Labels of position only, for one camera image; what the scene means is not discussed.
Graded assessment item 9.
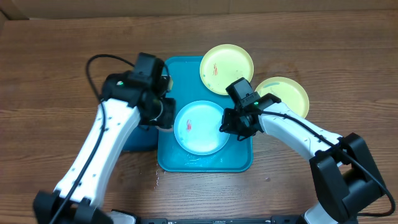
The light blue plate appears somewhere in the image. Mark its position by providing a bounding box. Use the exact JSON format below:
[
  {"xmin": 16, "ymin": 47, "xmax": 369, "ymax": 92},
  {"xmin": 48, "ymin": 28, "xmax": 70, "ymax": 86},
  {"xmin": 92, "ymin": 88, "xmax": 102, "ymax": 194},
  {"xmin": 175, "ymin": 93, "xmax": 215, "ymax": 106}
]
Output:
[{"xmin": 174, "ymin": 100, "xmax": 230, "ymax": 156}]

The yellow plate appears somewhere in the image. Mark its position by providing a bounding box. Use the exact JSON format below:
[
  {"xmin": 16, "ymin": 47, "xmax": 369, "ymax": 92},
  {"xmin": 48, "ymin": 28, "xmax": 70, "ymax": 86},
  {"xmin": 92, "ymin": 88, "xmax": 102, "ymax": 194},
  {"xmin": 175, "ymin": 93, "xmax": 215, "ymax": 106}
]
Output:
[
  {"xmin": 200, "ymin": 44, "xmax": 254, "ymax": 95},
  {"xmin": 256, "ymin": 77, "xmax": 310, "ymax": 118}
]

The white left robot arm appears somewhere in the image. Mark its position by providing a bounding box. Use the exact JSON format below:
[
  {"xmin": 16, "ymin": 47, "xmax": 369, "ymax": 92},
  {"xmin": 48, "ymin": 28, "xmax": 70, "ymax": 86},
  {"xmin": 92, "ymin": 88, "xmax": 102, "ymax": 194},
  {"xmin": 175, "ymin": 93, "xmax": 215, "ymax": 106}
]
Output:
[{"xmin": 33, "ymin": 52, "xmax": 175, "ymax": 224}]

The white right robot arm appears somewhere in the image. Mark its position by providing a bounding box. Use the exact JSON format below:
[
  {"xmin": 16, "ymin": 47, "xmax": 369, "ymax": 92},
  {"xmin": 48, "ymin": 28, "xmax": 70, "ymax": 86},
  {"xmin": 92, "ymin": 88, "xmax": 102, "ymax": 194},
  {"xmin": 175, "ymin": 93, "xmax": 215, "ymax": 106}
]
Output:
[{"xmin": 220, "ymin": 78, "xmax": 396, "ymax": 223}]

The black water tray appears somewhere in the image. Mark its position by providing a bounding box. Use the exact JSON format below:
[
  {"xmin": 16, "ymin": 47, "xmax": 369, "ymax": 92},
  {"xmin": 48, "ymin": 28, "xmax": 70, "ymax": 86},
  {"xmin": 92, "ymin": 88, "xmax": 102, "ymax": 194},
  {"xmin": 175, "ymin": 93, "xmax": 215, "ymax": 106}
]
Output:
[{"xmin": 122, "ymin": 125, "xmax": 159, "ymax": 152}]

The blue serving tray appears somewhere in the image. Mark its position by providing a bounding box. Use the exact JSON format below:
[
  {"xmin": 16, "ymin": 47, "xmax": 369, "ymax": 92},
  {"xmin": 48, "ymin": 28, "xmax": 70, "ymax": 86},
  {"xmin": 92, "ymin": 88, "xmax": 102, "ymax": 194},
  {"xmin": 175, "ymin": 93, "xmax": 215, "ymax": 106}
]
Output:
[{"xmin": 157, "ymin": 56, "xmax": 254, "ymax": 172}]

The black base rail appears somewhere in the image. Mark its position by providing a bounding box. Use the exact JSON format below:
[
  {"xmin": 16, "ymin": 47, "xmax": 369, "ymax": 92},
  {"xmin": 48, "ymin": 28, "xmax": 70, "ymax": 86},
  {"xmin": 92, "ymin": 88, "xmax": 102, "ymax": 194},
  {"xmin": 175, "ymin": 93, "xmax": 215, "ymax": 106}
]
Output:
[{"xmin": 105, "ymin": 211, "xmax": 312, "ymax": 224}]

